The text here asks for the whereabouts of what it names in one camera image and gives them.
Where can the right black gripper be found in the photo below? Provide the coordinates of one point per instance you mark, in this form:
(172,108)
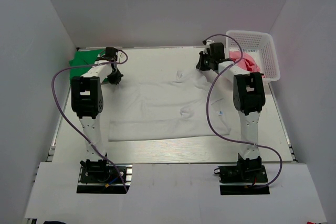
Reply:
(201,63)

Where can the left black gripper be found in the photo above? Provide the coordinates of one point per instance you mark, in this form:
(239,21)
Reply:
(115,77)

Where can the white t shirt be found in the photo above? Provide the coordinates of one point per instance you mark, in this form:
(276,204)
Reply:
(158,110)

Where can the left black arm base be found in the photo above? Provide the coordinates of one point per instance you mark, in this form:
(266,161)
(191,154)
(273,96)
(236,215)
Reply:
(105,183)

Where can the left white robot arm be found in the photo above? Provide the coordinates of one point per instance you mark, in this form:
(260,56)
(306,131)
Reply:
(87,98)

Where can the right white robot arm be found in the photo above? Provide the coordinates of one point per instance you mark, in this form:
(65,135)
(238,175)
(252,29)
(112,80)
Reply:
(248,93)

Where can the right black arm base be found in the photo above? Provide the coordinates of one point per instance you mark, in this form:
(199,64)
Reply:
(234,183)

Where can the green folded t shirt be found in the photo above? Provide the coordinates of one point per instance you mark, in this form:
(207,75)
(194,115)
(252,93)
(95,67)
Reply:
(82,58)

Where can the pink t shirt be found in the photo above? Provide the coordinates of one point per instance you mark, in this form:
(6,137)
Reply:
(244,66)

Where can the white plastic basket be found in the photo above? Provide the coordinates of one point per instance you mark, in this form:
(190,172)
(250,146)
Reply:
(260,46)

